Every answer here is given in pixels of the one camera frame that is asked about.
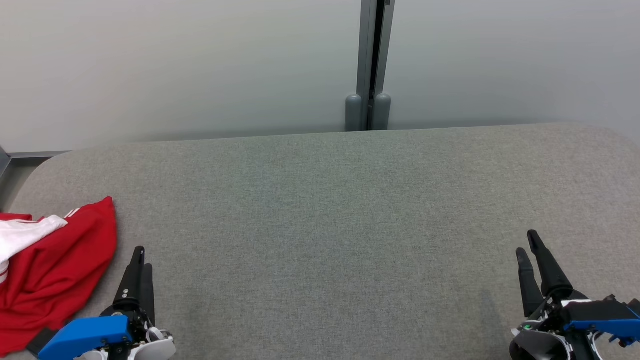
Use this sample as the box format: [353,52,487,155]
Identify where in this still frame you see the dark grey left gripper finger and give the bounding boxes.
[114,246,146,313]
[142,264,156,326]

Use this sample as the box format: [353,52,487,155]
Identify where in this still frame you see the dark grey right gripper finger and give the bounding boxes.
[516,248,545,318]
[527,230,573,300]

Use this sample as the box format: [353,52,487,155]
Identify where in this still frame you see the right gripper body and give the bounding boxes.
[510,290,608,360]

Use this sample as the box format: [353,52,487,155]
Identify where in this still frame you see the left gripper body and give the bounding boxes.
[95,306,177,360]

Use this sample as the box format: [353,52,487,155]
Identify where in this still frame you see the red basketball jersey white sleeves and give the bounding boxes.
[0,196,118,357]

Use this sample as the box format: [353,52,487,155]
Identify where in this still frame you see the blue right camera mount plate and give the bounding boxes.
[562,299,640,347]

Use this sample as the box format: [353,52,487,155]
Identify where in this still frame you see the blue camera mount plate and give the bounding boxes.
[562,299,640,347]
[37,315,133,360]

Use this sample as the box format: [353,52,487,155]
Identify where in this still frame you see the blue left camera mount plate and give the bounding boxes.
[37,315,133,360]

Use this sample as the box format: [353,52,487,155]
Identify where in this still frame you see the grey metal partition post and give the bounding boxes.
[345,0,396,132]

